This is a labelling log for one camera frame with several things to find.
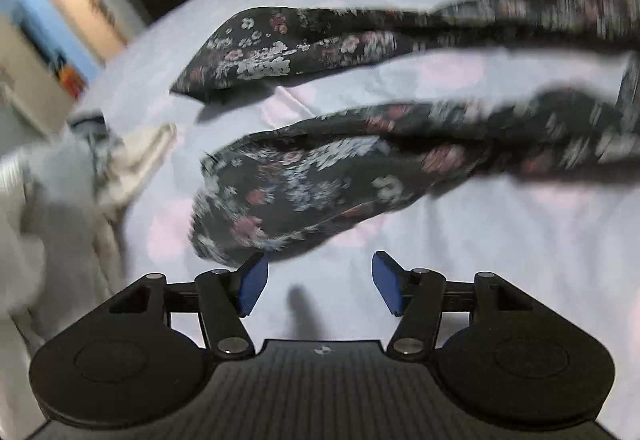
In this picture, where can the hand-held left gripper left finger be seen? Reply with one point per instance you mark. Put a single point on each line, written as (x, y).
(252, 282)

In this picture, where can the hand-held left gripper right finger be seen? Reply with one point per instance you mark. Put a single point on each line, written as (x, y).
(387, 282)

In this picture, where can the dark floral pants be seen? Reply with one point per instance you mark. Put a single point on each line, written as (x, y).
(305, 190)

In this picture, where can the blue bed sheet pink dots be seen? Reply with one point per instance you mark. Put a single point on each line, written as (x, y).
(500, 240)

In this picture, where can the cream cloth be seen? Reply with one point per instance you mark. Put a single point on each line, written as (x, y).
(137, 153)

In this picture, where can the white garment pile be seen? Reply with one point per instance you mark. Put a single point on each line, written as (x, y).
(45, 240)

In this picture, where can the blue wall poster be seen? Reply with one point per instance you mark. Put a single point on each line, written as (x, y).
(45, 15)

